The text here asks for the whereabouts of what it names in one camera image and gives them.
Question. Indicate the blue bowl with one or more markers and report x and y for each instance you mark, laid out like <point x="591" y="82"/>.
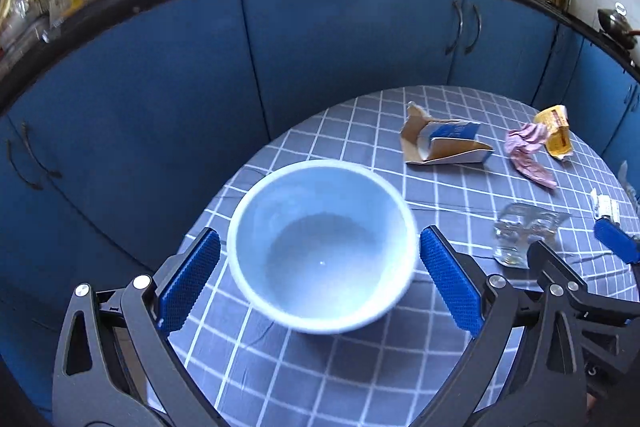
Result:
<point x="320" y="257"/>

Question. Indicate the crumpled pink wrapper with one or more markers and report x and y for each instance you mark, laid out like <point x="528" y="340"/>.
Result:
<point x="525" y="157"/>

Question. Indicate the yellow packet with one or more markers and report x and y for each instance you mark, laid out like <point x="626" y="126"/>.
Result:
<point x="557" y="142"/>

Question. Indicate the torn blue cardboard box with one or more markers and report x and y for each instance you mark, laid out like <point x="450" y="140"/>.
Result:
<point x="440" y="152"/>

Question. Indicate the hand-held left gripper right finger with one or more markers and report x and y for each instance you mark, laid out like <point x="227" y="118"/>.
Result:
<point x="452" y="282"/>

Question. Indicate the silver blister pack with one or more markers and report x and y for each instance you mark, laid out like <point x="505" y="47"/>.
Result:
<point x="520" y="227"/>

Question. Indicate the small white crumpled packet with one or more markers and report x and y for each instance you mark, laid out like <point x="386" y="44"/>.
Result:
<point x="607" y="207"/>

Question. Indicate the black wok with lid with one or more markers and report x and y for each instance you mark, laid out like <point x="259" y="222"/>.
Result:
<point x="617" y="24"/>

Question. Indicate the blue checked tablecloth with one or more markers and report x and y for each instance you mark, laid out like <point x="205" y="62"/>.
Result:
<point x="325" y="382"/>

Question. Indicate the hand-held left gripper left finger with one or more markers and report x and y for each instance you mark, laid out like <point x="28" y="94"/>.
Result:
<point x="187" y="277"/>

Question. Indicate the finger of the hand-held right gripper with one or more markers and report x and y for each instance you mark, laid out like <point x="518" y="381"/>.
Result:
<point x="617" y="239"/>
<point x="600" y="304"/>

